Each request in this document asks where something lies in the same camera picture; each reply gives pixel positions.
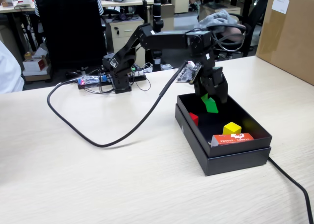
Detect black chair with armrest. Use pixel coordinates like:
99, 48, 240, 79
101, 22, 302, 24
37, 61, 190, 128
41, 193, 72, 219
210, 0, 269, 60

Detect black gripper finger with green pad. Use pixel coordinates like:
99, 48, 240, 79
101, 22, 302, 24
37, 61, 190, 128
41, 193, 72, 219
212, 66, 230, 104

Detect black office chair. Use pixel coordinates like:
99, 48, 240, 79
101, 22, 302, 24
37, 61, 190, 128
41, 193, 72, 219
33, 0, 108, 71

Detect black open box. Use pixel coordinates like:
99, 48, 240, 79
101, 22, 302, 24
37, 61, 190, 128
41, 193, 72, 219
174, 103, 272, 177

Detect beige drawer cabinet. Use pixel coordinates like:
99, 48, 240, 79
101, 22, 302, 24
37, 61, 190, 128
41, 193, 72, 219
105, 15, 147, 67

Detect person in white shirt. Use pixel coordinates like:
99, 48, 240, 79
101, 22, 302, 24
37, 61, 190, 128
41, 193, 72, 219
0, 40, 25, 95

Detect black camera pole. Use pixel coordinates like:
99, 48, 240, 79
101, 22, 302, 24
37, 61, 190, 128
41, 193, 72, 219
151, 0, 164, 72

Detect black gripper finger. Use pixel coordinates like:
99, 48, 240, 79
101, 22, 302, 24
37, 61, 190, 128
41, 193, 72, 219
199, 83, 214, 104

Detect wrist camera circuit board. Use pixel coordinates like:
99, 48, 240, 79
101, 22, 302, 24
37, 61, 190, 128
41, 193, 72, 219
175, 61, 202, 84

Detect person in striped shirt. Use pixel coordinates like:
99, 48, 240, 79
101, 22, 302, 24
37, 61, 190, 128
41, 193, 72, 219
94, 0, 105, 16

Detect thick black sleeved cable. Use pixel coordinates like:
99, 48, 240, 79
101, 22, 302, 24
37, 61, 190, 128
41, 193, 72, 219
46, 63, 189, 148

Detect large cardboard box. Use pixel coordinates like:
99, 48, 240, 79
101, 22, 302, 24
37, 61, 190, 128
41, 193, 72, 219
256, 0, 314, 86

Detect controller board with red LED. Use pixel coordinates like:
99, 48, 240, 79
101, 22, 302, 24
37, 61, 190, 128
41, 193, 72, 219
78, 75, 108, 87

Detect thin black wires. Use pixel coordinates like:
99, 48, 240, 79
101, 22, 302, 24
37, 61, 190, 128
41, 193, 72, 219
82, 64, 152, 94

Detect yellow cube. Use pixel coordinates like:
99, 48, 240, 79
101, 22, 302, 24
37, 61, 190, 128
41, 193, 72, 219
222, 121, 242, 136

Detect green cube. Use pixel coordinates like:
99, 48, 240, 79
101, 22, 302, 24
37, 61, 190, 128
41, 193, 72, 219
200, 93, 219, 114

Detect black headphones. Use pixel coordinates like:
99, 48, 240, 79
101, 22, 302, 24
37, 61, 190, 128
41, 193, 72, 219
111, 12, 140, 23

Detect red cube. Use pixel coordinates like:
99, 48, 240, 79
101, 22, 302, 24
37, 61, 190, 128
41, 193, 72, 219
188, 112, 199, 126

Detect orange and white carton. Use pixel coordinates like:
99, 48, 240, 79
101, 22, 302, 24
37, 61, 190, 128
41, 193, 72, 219
208, 132, 255, 148

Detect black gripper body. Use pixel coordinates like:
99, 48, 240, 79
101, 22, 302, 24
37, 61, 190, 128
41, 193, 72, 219
192, 58, 216, 97

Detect grey cloth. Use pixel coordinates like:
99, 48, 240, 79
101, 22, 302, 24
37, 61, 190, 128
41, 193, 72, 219
197, 9, 244, 31

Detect small white and red box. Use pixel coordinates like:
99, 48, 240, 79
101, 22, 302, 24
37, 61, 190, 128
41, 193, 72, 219
23, 58, 49, 72

